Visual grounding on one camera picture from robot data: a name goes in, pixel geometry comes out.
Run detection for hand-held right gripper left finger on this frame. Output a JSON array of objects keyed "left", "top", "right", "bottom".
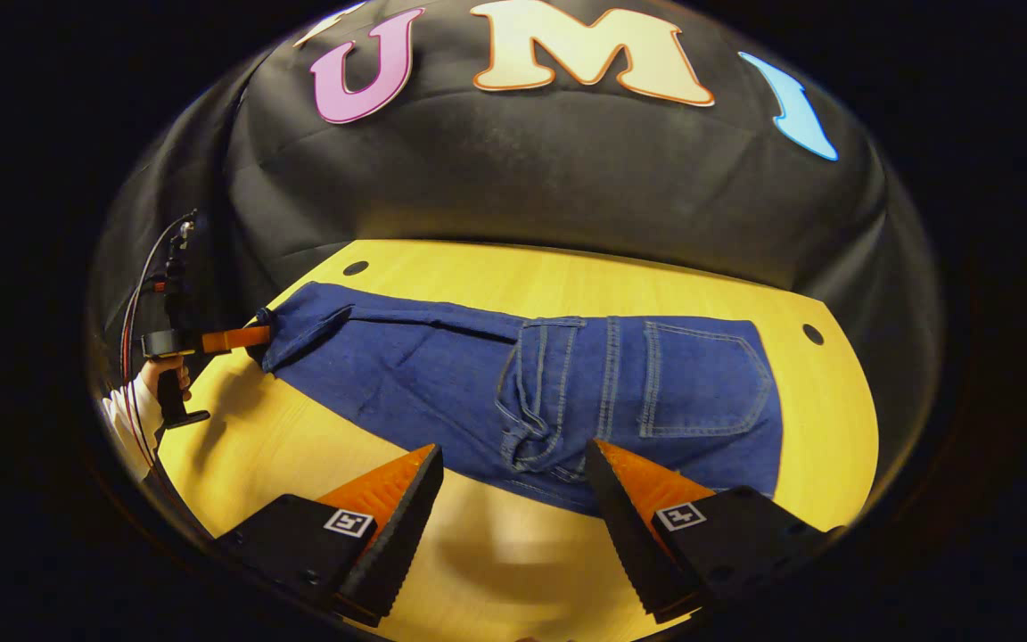
[{"left": 215, "top": 443, "right": 445, "bottom": 628}]

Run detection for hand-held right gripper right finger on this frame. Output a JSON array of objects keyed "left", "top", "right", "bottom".
[{"left": 585, "top": 439, "right": 844, "bottom": 625}]

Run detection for blue denim jeans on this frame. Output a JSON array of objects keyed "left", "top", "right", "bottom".
[{"left": 255, "top": 282, "right": 785, "bottom": 518}]

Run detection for black backdrop cloth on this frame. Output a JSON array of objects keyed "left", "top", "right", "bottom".
[{"left": 86, "top": 0, "right": 944, "bottom": 527}]

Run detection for thin red cable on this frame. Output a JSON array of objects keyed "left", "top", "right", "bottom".
[{"left": 119, "top": 210, "right": 198, "bottom": 473}]

